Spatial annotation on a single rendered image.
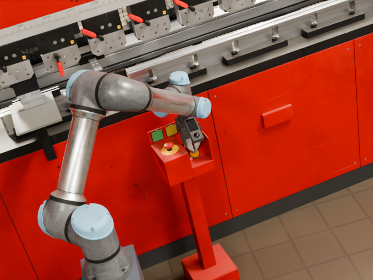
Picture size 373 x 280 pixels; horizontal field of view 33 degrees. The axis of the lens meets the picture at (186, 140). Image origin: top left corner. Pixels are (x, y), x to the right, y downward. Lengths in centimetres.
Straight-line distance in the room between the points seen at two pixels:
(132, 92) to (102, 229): 42
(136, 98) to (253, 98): 104
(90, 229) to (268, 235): 147
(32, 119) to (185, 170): 63
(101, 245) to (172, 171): 65
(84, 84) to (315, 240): 158
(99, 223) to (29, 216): 98
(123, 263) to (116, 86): 54
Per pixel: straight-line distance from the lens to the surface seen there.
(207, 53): 281
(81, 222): 189
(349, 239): 312
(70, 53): 262
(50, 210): 199
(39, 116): 253
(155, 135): 254
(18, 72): 262
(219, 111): 281
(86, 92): 195
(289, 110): 295
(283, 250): 309
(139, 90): 192
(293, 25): 296
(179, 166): 246
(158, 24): 268
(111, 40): 265
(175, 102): 208
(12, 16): 255
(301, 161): 316
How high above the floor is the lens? 213
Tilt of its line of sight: 32 degrees down
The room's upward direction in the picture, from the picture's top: 13 degrees counter-clockwise
